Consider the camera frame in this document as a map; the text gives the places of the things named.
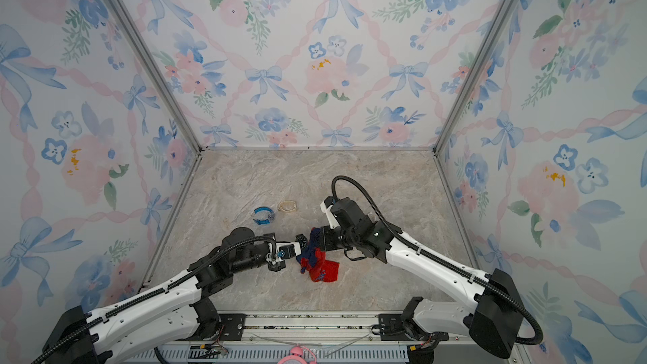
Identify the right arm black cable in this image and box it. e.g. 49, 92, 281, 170
330, 175, 544, 347

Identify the blue strap watch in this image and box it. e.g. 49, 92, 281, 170
252, 206, 276, 226

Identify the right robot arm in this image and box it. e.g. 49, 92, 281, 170
319, 196, 544, 359

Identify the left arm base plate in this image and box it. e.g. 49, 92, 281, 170
173, 312, 247, 342

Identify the red blue patterned cloth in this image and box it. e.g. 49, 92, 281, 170
296, 227, 340, 283

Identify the pink round object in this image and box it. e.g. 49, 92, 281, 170
278, 346, 318, 364

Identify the black watch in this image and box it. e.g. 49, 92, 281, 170
295, 234, 308, 253

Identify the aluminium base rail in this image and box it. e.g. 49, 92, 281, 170
98, 309, 524, 349

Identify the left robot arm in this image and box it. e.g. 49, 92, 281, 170
35, 227, 302, 363

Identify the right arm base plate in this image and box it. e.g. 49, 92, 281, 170
371, 313, 449, 344

